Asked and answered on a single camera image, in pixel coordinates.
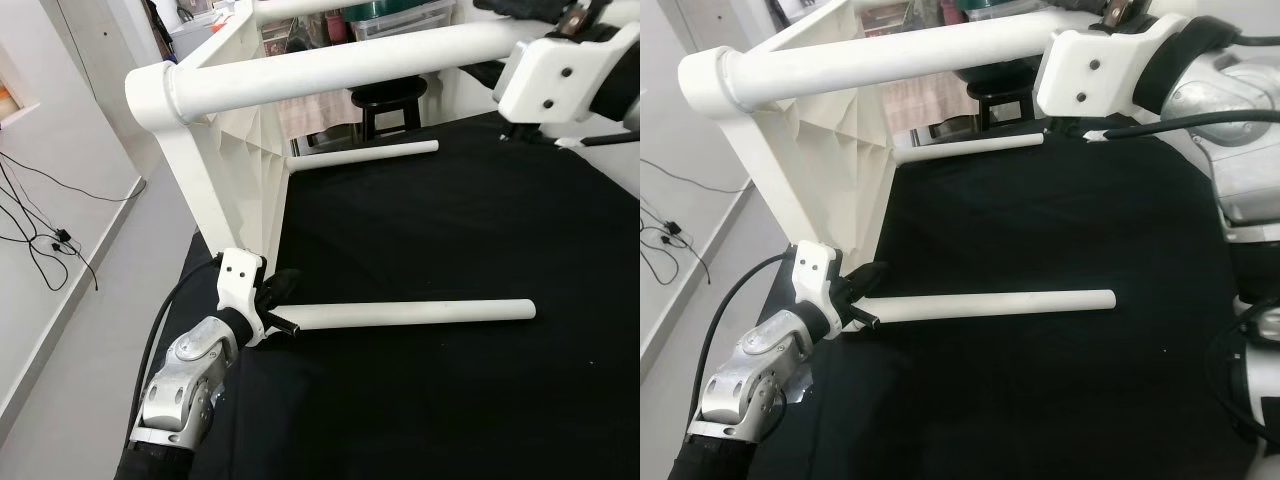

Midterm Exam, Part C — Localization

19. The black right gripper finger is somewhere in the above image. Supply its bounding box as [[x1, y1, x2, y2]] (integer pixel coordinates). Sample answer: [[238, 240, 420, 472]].
[[462, 62, 506, 99], [473, 0, 561, 23]]

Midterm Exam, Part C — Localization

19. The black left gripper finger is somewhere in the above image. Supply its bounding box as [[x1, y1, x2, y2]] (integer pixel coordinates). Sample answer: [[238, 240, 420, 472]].
[[263, 268, 301, 306], [838, 262, 891, 301]]

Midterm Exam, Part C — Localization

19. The black stool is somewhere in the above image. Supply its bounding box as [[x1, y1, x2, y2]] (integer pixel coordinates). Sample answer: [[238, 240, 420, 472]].
[[967, 82, 1037, 132], [350, 78, 430, 144]]

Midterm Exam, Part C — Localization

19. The black tablecloth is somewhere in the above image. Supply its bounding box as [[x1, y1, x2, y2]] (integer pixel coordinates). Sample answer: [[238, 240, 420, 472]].
[[668, 120, 1280, 480], [115, 105, 641, 480]]

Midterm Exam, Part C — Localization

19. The beige table cover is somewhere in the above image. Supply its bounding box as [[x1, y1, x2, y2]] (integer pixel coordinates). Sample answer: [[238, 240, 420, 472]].
[[277, 90, 360, 142], [884, 75, 977, 137]]

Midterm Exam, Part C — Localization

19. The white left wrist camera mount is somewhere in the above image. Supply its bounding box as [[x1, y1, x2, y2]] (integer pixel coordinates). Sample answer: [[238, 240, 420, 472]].
[[215, 249, 270, 347], [789, 240, 844, 337]]

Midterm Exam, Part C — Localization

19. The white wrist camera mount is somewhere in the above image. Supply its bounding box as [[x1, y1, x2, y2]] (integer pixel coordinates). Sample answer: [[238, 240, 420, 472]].
[[215, 249, 270, 347], [493, 22, 641, 127], [789, 240, 844, 337], [1034, 12, 1194, 127]]

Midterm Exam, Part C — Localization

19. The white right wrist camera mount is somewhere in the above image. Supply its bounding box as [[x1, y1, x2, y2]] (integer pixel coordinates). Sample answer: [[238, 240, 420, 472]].
[[1034, 12, 1194, 127], [493, 22, 641, 127]]

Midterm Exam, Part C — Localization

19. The thin black wall wire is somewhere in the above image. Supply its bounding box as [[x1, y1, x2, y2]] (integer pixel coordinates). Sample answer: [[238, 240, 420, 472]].
[[0, 150, 147, 293], [640, 155, 747, 288]]

